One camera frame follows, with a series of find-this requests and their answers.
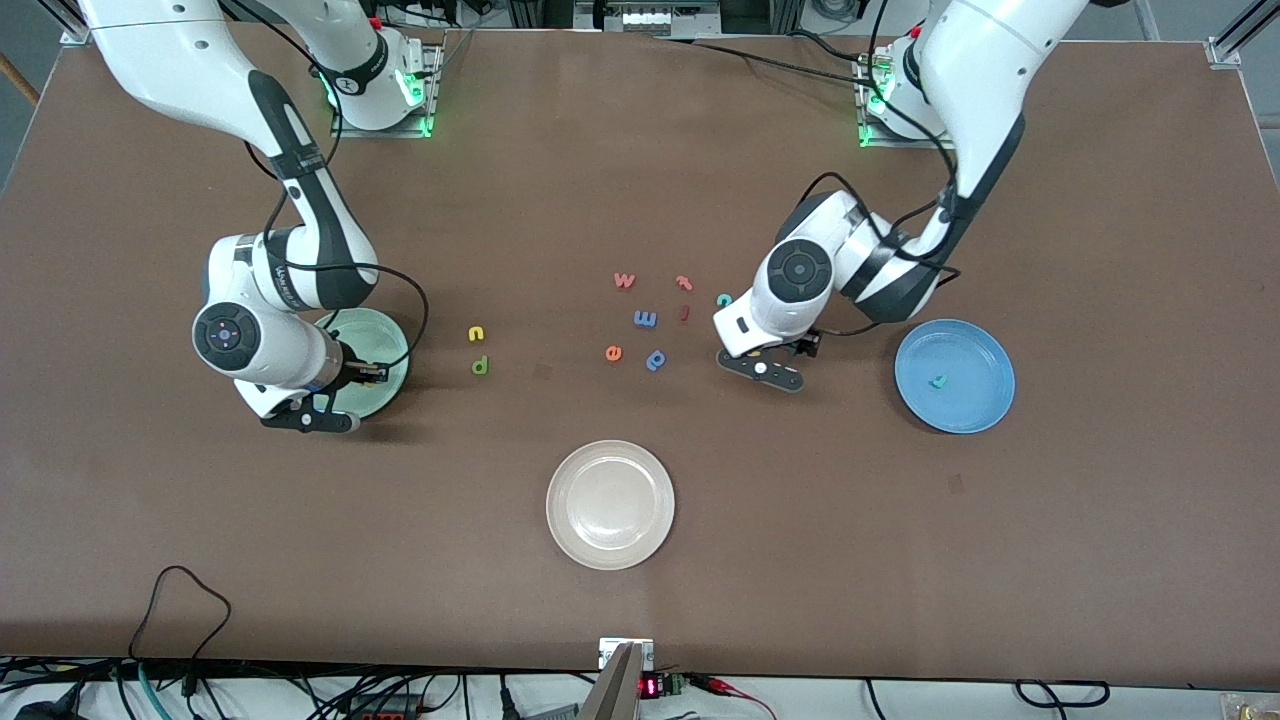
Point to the black box with lights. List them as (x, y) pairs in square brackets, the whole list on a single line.
[(648, 18)]

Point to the beige plate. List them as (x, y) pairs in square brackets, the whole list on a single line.
[(610, 505)]

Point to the brown wooden stick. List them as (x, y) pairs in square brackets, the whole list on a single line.
[(20, 80)]

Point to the blue plate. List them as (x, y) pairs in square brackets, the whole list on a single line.
[(970, 350)]

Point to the aluminium frame corner bracket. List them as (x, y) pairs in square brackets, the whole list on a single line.
[(1225, 52), (75, 35)]

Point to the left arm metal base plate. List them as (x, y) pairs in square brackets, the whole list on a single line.
[(890, 141)]

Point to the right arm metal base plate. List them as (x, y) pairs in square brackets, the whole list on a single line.
[(380, 132)]

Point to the green terminal block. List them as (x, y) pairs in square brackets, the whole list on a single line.
[(675, 684)]

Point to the green plate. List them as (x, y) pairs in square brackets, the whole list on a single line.
[(375, 333)]

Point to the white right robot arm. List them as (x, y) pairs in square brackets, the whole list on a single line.
[(250, 340)]

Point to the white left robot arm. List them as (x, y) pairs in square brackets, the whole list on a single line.
[(800, 270)]

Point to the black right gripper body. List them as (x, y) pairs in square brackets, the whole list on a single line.
[(351, 373)]

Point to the grey camera pole bracket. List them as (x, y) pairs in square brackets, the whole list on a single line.
[(625, 680)]

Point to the blue foam letter p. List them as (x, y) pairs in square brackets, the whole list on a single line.
[(655, 361)]

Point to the blue foam letter m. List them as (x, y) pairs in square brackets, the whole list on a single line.
[(645, 318)]

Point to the red foam letter w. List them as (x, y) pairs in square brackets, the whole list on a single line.
[(624, 283)]

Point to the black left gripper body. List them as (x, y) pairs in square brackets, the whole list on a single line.
[(803, 346)]

